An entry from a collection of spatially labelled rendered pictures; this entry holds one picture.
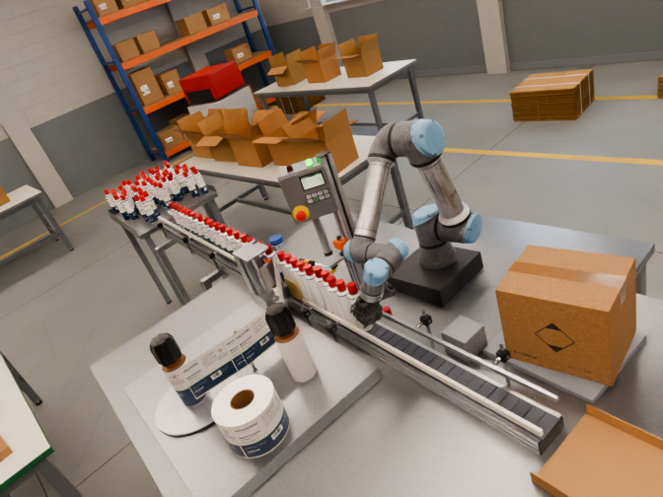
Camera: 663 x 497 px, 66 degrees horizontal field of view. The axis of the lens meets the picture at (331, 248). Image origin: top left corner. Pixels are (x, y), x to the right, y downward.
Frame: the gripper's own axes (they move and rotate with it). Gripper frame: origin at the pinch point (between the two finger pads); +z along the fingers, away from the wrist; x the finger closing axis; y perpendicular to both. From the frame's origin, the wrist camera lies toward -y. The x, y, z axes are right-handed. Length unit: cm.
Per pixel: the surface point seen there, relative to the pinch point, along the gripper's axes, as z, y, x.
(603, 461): -32, -2, 76
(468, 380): -16.2, -0.7, 39.0
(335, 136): 70, -113, -138
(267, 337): 9.8, 29.1, -22.4
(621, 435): -32, -11, 75
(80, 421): 183, 114, -130
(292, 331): -11.4, 27.3, -9.6
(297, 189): -31, -3, -43
